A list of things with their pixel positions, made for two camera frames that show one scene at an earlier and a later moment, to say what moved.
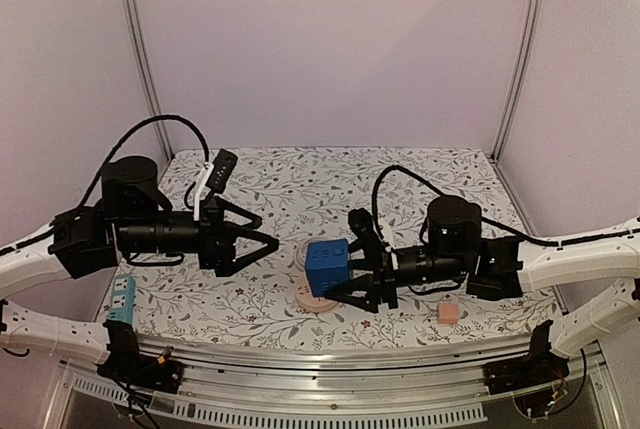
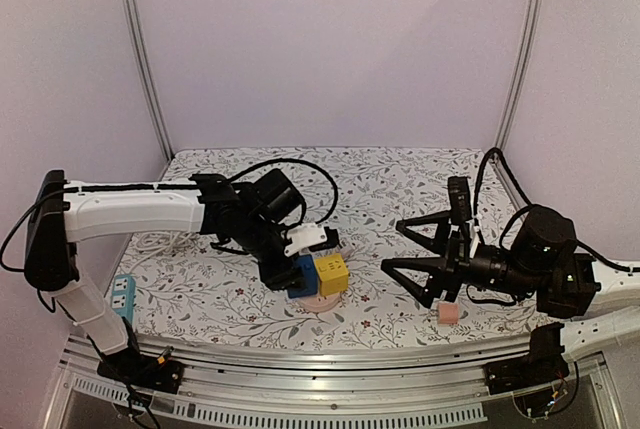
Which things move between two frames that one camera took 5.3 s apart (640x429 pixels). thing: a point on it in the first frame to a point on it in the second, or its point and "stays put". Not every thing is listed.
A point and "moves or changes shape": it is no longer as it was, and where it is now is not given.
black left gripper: x=219 y=254 to x=281 y=276
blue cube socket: x=327 y=264 moves or changes shape
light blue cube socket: x=123 y=298 stays put
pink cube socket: x=448 y=313 stays put
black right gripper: x=381 y=269 to x=451 y=255
